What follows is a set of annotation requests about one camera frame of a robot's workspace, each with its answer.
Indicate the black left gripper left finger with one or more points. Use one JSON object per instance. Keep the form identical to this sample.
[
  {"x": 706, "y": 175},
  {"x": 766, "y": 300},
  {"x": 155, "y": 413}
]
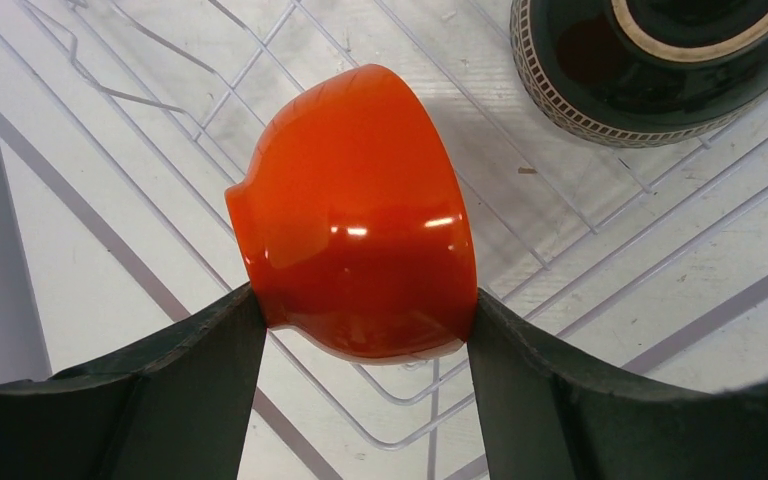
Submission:
[{"x": 173, "y": 405}]

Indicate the white wire dish rack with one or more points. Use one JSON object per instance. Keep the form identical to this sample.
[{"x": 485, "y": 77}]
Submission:
[{"x": 121, "y": 123}]

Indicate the orange bowl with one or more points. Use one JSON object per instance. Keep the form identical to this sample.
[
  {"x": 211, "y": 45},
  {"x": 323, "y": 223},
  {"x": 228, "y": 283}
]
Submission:
[{"x": 352, "y": 225}]

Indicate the black patterned bowl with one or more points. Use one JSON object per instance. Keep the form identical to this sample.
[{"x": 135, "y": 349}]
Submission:
[{"x": 640, "y": 74}]

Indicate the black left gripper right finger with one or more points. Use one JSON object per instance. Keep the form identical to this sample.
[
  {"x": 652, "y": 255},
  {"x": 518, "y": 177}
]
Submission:
[{"x": 549, "y": 410}]

